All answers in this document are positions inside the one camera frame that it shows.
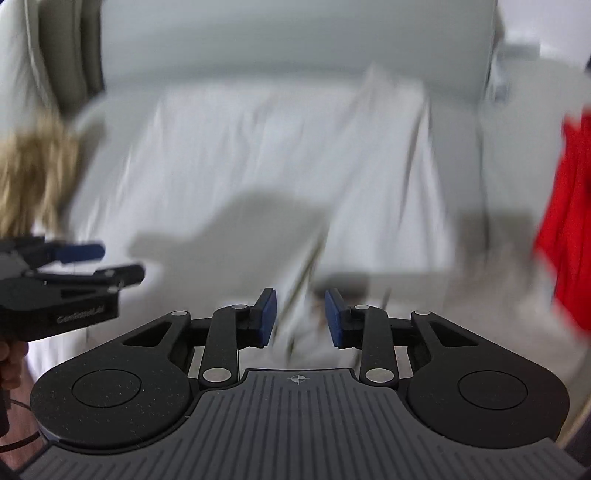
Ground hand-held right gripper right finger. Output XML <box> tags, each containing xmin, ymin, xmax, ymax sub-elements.
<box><xmin>324</xmin><ymin>288</ymin><xmax>481</xmax><ymax>388</ymax></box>

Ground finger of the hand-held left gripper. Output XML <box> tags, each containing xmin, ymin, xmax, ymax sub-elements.
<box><xmin>44</xmin><ymin>244</ymin><xmax>106</xmax><ymax>267</ymax></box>
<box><xmin>28</xmin><ymin>264</ymin><xmax>146</xmax><ymax>294</ymax></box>

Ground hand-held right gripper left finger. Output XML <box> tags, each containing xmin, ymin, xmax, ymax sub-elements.
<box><xmin>121</xmin><ymin>287</ymin><xmax>279</xmax><ymax>388</ymax></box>

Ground khaki pants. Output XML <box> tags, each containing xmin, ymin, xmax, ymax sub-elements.
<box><xmin>0</xmin><ymin>113</ymin><xmax>81</xmax><ymax>238</ymax></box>

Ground white t-shirt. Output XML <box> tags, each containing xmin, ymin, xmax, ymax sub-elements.
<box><xmin>65</xmin><ymin>65</ymin><xmax>458</xmax><ymax>365</ymax></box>

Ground person's left hand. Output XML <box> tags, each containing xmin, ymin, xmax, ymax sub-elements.
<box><xmin>0</xmin><ymin>340</ymin><xmax>29</xmax><ymax>393</ymax></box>

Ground dark grey cushion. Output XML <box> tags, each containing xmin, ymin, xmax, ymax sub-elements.
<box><xmin>39</xmin><ymin>0</ymin><xmax>106</xmax><ymax>116</ymax></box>

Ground large grey cushion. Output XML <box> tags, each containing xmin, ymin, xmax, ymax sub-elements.
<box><xmin>0</xmin><ymin>0</ymin><xmax>47</xmax><ymax>123</ymax></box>

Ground red garment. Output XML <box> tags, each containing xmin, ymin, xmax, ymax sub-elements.
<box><xmin>533</xmin><ymin>108</ymin><xmax>591</xmax><ymax>343</ymax></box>

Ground grey sofa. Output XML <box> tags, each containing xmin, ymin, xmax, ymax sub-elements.
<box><xmin>0</xmin><ymin>0</ymin><xmax>591</xmax><ymax>370</ymax></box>

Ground black cable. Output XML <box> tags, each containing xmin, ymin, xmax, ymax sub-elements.
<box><xmin>0</xmin><ymin>399</ymin><xmax>47</xmax><ymax>455</ymax></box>

